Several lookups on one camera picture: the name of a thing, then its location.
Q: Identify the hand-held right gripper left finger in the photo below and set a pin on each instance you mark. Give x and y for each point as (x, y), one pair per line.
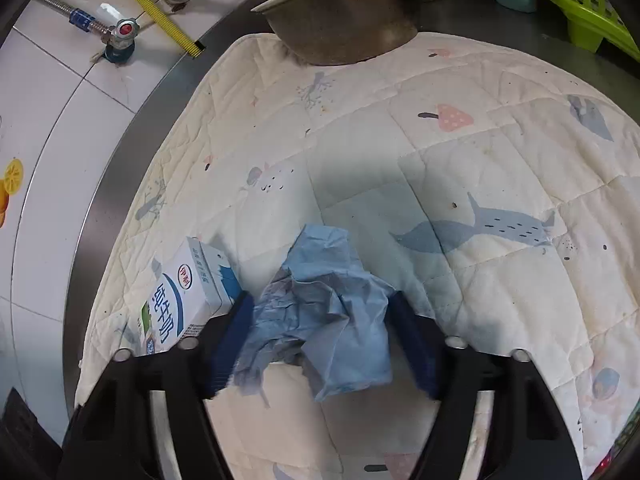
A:
(232, 345)

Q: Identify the metal valve red knob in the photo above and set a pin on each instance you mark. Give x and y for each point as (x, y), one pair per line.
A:
(122, 32)

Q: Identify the flexible metal pipe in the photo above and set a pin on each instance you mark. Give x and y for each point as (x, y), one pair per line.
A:
(65, 10)

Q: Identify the white blue milk carton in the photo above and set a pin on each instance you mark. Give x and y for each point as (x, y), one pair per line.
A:
(185, 295)

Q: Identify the blue paper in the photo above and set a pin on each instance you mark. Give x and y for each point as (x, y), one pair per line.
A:
(325, 320)

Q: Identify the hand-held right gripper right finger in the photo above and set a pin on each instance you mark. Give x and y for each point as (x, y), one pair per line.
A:
(415, 350)

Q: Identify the green dish rack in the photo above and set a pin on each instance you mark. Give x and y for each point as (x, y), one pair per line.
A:
(595, 15)

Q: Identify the metal pot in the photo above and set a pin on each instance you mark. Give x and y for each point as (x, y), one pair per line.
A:
(345, 25)

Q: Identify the printed quilted mat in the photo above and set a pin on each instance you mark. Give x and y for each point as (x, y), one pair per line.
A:
(475, 160)

